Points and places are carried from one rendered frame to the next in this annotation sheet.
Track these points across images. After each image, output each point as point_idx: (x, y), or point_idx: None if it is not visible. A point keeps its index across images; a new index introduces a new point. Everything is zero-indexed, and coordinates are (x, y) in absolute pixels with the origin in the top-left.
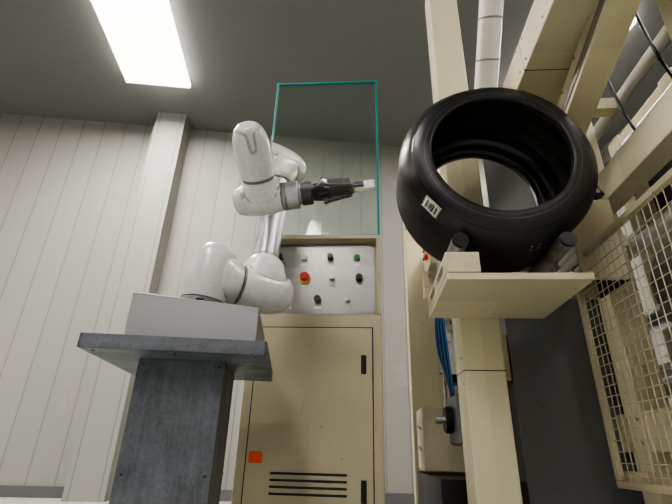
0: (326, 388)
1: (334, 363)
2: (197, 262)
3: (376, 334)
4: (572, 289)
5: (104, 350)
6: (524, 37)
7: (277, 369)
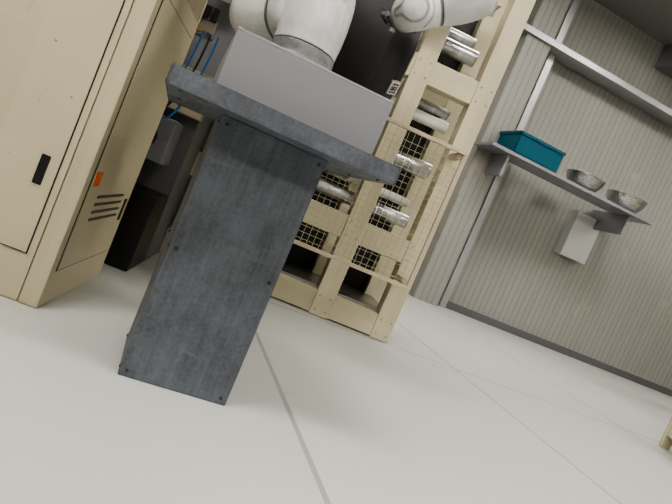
0: (153, 101)
1: (166, 73)
2: (351, 17)
3: (188, 47)
4: None
5: (372, 178)
6: None
7: (148, 67)
